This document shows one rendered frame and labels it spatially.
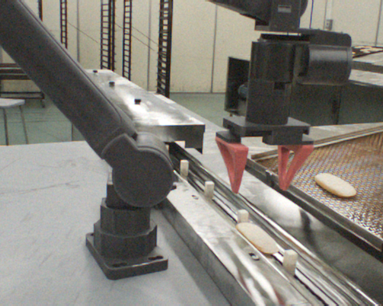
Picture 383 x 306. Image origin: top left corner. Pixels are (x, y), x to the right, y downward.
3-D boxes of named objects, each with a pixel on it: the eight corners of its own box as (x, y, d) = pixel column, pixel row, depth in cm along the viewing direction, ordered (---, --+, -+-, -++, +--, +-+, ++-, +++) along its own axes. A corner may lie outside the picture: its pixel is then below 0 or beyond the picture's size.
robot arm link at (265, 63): (247, 32, 64) (257, 33, 59) (298, 35, 65) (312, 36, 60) (244, 84, 66) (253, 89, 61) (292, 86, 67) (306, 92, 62)
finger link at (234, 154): (279, 198, 65) (286, 130, 62) (230, 202, 63) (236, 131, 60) (255, 183, 71) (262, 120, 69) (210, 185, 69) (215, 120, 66)
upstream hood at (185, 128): (70, 85, 221) (70, 66, 219) (109, 85, 227) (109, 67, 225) (128, 157, 108) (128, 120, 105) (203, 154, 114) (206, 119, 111)
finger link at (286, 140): (309, 196, 67) (317, 130, 64) (262, 199, 64) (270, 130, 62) (284, 181, 73) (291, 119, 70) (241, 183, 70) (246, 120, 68)
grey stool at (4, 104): (30, 151, 425) (28, 100, 413) (9, 162, 390) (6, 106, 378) (-7, 147, 430) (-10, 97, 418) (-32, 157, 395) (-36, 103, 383)
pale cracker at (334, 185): (308, 178, 82) (308, 173, 82) (328, 174, 83) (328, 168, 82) (340, 199, 73) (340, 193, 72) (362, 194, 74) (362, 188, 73)
